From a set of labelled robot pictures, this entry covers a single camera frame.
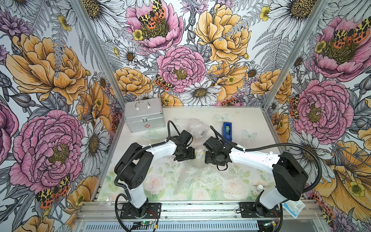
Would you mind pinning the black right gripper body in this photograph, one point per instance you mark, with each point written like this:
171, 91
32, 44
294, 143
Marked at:
212, 158

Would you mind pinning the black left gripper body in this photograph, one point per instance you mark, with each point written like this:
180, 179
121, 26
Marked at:
186, 154

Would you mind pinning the blue tape dispenser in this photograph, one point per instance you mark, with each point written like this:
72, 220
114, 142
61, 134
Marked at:
227, 131

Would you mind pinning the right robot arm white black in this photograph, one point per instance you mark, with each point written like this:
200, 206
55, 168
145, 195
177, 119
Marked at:
290, 178

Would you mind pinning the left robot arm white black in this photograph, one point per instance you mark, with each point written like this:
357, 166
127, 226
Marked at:
132, 168

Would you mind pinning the small white bottle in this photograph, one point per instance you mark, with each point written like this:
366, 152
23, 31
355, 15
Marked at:
260, 187

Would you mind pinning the silver metal first aid case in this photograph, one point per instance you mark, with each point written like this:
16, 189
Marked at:
144, 115

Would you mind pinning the white surgical packet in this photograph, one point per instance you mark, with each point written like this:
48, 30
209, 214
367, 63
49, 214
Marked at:
294, 208

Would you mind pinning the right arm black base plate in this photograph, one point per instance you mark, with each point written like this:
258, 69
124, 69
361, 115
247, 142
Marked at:
256, 210

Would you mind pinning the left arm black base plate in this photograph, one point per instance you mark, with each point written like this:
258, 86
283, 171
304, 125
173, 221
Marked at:
147, 211

